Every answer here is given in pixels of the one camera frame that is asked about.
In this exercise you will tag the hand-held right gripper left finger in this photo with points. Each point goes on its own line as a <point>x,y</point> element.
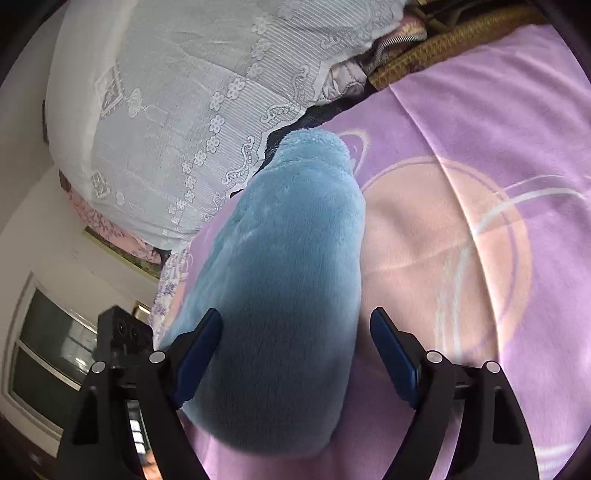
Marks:
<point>198,360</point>

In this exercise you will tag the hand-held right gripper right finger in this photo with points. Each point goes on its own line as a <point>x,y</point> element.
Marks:
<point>392,355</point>

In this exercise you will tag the blue fleece garment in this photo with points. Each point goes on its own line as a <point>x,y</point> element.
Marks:
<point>286,277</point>

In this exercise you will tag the purple floral sheet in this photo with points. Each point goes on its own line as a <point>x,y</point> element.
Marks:
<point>173,286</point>

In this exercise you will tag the white framed window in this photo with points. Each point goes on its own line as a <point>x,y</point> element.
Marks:
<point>46,332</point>

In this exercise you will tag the pink floral fabric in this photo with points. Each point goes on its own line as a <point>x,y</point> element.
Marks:
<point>115,235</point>

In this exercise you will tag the purple printed blanket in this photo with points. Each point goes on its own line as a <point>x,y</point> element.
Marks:
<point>461,138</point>

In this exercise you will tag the white lace cloth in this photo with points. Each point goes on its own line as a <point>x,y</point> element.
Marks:
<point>161,92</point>

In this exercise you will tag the dark cloth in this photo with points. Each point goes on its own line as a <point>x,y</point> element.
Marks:
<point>314,117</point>

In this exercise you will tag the woven rattan mat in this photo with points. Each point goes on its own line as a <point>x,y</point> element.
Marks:
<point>438,50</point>

